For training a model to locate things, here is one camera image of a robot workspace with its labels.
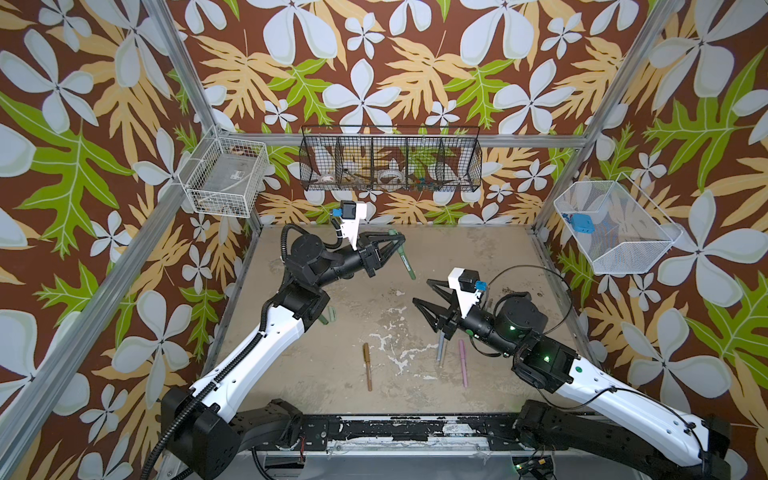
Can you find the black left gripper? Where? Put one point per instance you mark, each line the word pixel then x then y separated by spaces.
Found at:
pixel 372 258

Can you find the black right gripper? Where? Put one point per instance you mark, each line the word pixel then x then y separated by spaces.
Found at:
pixel 454 313

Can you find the dark green pen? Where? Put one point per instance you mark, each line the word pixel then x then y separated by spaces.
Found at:
pixel 403 256

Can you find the pink pen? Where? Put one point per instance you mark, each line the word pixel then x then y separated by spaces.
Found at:
pixel 463 363

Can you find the light green pen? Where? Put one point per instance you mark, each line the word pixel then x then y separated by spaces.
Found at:
pixel 328 316

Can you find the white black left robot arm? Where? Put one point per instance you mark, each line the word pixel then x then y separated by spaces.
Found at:
pixel 202 426

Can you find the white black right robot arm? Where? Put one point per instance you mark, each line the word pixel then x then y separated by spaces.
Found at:
pixel 608 419

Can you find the grey blue pen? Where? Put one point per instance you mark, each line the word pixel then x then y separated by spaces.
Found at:
pixel 440 348

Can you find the blue object in basket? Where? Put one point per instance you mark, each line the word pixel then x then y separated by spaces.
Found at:
pixel 581 223

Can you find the small green circuit board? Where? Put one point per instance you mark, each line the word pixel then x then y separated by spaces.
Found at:
pixel 540 468

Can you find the white mesh basket right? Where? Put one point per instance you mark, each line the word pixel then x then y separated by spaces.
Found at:
pixel 632 232

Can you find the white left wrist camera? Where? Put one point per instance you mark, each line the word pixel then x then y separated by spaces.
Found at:
pixel 347 219

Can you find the black wire basket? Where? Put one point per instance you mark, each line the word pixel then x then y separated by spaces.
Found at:
pixel 390 158

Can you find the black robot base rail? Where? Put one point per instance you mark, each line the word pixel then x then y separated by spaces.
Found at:
pixel 489 431

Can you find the white wire basket left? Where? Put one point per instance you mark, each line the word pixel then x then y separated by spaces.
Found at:
pixel 223 176

